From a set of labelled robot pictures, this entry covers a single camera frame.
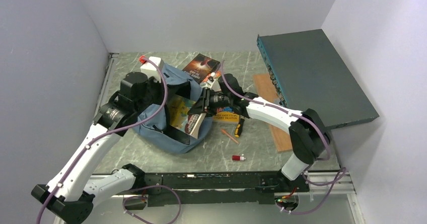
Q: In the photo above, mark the dark Three Days book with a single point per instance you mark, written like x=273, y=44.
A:
x=201, y=67

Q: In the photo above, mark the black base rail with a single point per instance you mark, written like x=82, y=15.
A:
x=261, y=187

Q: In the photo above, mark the dark teal network switch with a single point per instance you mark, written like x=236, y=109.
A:
x=308, y=72

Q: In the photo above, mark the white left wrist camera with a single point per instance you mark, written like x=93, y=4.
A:
x=151, y=67

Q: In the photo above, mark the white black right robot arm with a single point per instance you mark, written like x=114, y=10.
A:
x=309, y=137

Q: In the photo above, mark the small red white tube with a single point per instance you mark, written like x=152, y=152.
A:
x=238, y=158

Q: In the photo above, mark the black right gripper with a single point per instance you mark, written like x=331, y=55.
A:
x=203, y=104

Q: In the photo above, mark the orange pencil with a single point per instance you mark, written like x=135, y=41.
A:
x=229, y=136

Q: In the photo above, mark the orange blue Treehouse book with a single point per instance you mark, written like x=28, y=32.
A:
x=226, y=115

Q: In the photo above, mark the yellow black screwdriver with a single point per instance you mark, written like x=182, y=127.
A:
x=239, y=127

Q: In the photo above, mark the blue student backpack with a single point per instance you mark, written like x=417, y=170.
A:
x=158, y=130

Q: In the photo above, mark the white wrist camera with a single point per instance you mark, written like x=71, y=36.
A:
x=151, y=67
x=209, y=80

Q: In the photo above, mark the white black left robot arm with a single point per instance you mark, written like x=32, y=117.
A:
x=71, y=195

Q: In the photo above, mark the brown wooden board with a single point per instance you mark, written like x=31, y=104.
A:
x=266, y=90

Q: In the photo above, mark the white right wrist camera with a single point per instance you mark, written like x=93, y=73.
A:
x=209, y=80

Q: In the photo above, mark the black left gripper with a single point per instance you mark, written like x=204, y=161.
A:
x=160, y=86

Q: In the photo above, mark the yellow teal picture book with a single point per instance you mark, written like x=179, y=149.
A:
x=181, y=119

